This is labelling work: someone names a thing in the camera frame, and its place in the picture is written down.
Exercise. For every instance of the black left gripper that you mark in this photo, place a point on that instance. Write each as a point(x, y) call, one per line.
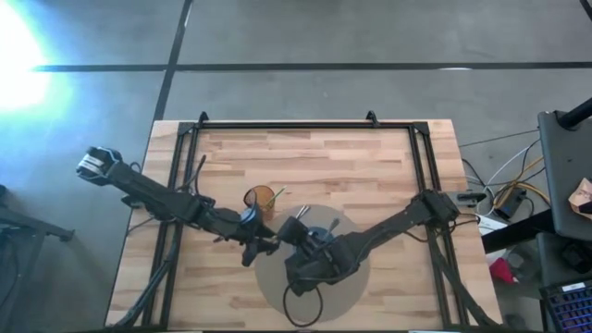
point(236, 226)

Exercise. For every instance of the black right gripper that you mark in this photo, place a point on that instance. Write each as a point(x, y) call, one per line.
point(324, 266)

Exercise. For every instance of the blue bowl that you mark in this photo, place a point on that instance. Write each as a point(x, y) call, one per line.
point(319, 232)

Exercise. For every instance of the amber faceted plastic cup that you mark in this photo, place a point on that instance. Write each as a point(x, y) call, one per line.
point(264, 196)

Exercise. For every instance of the green plastic straw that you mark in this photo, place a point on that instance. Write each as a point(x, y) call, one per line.
point(279, 193)

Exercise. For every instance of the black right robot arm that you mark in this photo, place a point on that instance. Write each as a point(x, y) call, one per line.
point(393, 226)

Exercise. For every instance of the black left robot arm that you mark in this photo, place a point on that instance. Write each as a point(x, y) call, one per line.
point(152, 199)

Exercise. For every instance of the round grey textured placemat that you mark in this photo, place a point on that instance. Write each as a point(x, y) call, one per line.
point(347, 300)

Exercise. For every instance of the small red item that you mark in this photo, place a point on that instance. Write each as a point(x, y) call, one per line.
point(501, 270)

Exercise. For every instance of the black slanted bar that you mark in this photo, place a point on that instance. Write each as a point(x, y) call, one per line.
point(509, 238)

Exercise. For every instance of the black power box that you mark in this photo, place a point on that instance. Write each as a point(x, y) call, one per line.
point(509, 203)

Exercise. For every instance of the black floor stand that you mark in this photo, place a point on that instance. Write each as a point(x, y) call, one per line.
point(46, 230)

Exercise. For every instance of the backlit keyboard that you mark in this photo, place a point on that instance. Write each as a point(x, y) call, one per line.
point(571, 310)

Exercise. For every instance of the grey cart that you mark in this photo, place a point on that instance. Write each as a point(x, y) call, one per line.
point(564, 176)

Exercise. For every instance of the crumpled brown paper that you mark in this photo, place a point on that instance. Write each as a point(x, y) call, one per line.
point(583, 196)

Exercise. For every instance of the black pole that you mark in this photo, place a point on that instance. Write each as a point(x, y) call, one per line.
point(575, 115)

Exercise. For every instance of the black metal rig frame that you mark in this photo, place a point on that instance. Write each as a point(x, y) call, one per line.
point(300, 125)

